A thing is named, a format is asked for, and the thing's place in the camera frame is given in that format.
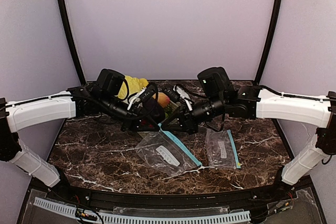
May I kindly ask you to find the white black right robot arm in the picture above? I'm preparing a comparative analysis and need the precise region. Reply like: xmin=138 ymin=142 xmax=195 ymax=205
xmin=161 ymin=67 xmax=335 ymax=185

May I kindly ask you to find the pale green plastic basket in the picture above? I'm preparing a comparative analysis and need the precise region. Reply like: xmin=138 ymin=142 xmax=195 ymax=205
xmin=164 ymin=101 xmax=181 ymax=119

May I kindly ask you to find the black frame post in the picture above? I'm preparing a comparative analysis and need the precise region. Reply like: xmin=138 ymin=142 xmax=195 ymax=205
xmin=254 ymin=0 xmax=282 ymax=85
xmin=57 ymin=0 xmax=86 ymax=85

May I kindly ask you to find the clear zip bag blue zipper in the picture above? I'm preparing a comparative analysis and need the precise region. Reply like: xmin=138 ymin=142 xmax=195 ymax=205
xmin=135 ymin=130 xmax=202 ymax=177

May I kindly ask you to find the black front rail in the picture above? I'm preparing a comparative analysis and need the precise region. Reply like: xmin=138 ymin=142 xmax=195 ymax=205
xmin=47 ymin=186 xmax=293 ymax=210

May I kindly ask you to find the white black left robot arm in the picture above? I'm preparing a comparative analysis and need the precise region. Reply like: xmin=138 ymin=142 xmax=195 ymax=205
xmin=1 ymin=69 xmax=160 ymax=188

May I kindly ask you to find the purple eggplant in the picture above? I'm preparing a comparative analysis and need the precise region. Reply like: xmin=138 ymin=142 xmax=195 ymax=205
xmin=143 ymin=98 xmax=165 ymax=123

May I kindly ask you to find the black frame post left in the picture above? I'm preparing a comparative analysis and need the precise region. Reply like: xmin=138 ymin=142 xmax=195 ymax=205
xmin=57 ymin=0 xmax=86 ymax=85

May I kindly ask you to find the orange pink peach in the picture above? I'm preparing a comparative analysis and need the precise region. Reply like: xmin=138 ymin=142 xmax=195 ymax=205
xmin=157 ymin=92 xmax=170 ymax=108

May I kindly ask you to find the yellow napa cabbage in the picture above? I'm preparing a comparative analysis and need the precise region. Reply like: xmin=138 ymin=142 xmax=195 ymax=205
xmin=117 ymin=76 xmax=142 ymax=100

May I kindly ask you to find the black frame post right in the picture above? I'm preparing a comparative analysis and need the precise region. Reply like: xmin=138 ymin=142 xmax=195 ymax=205
xmin=254 ymin=0 xmax=282 ymax=85

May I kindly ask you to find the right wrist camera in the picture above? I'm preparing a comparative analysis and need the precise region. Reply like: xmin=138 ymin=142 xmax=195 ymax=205
xmin=163 ymin=84 xmax=193 ymax=111

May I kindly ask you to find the yellow lemon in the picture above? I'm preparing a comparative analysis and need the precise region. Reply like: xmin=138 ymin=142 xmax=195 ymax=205
xmin=138 ymin=78 xmax=149 ymax=89

